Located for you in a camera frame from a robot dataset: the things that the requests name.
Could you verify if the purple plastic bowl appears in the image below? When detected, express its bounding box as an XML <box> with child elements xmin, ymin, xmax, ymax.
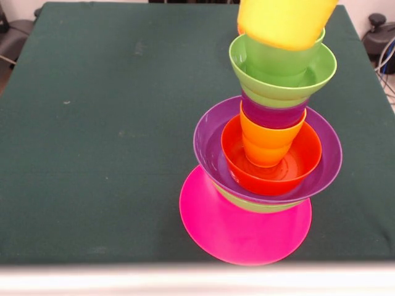
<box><xmin>193</xmin><ymin>95</ymin><xmax>343</xmax><ymax>204</ymax></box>

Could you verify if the small red-orange plastic bowl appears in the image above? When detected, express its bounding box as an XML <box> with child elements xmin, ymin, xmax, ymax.
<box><xmin>220</xmin><ymin>118</ymin><xmax>323</xmax><ymax>197</ymax></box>

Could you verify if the small green plastic bowl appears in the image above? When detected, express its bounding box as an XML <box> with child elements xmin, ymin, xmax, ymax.
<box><xmin>228</xmin><ymin>33</ymin><xmax>338</xmax><ymax>109</ymax></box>

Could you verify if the grey office chair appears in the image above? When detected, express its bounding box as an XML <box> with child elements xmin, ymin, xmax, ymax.
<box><xmin>0</xmin><ymin>18</ymin><xmax>36</xmax><ymax>65</ymax></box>

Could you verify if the yellow plastic cup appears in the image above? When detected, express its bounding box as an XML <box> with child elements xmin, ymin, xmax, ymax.
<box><xmin>237</xmin><ymin>0</ymin><xmax>338</xmax><ymax>51</ymax></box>

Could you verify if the black chair base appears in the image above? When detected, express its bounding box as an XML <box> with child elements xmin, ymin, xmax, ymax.
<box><xmin>362</xmin><ymin>14</ymin><xmax>395</xmax><ymax>56</ymax></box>

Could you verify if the green plastic cup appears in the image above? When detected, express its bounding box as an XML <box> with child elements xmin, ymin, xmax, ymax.
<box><xmin>245</xmin><ymin>27</ymin><xmax>326</xmax><ymax>77</ymax></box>

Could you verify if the large green plastic bowl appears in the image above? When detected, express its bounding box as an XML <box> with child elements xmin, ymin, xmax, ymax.
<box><xmin>214</xmin><ymin>183</ymin><xmax>305</xmax><ymax>214</ymax></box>

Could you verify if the dark green tablecloth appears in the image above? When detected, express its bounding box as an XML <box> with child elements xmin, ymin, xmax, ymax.
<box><xmin>0</xmin><ymin>1</ymin><xmax>395</xmax><ymax>265</ymax></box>

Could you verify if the orange plastic cup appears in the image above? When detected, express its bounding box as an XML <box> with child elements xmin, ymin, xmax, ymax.
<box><xmin>239</xmin><ymin>101</ymin><xmax>307</xmax><ymax>168</ymax></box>

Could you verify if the pink plastic bowl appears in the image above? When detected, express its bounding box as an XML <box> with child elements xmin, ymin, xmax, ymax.
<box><xmin>179</xmin><ymin>165</ymin><xmax>313</xmax><ymax>266</ymax></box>

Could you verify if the purple plastic cup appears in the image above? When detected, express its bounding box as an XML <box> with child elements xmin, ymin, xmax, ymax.
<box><xmin>241</xmin><ymin>91</ymin><xmax>310</xmax><ymax>130</ymax></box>

